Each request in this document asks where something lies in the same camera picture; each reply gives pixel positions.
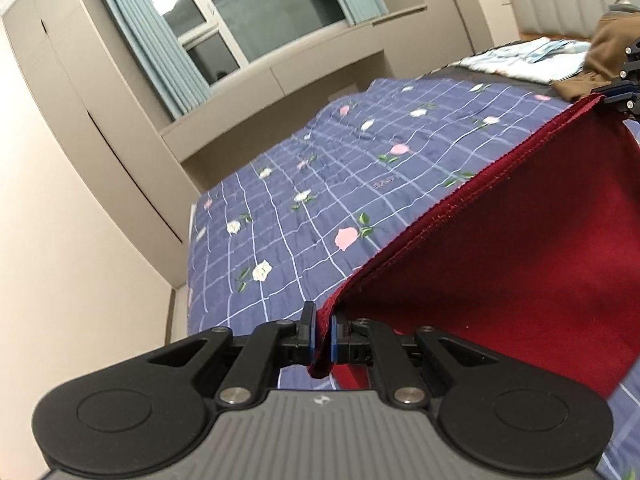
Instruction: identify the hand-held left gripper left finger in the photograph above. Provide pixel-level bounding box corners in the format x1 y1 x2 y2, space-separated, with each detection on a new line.
144 301 319 408

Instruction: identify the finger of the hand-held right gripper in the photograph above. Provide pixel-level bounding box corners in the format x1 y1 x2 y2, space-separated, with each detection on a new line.
602 93 640 122
593 35 640 97

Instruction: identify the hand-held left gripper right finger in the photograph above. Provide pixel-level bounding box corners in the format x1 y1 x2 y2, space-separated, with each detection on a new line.
330 312 502 407

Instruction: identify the red long-sleeved shirt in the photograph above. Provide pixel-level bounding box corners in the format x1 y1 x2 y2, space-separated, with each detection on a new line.
306 93 640 402

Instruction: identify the brown garment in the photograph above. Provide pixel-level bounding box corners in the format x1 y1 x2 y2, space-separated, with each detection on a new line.
550 3 640 104

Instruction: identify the dark grey bed sheet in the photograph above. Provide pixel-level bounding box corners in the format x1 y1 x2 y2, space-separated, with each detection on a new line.
440 57 557 100

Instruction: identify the light blue cloth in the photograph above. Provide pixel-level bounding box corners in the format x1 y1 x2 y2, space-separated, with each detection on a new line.
457 37 594 86

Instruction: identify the grey padded headboard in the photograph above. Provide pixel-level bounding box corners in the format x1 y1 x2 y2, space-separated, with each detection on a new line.
500 0 634 44

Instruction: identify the blue plaid floral quilt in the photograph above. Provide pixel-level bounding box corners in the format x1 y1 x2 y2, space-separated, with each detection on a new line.
187 74 640 480

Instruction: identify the beige wardrobe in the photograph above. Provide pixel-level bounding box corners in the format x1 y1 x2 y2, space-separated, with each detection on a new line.
404 0 522 63
0 0 202 287

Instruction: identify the beige window bench cabinet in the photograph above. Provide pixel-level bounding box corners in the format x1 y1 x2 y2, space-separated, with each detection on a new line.
160 4 432 167

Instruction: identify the window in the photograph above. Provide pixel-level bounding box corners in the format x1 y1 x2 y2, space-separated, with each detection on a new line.
132 0 362 82

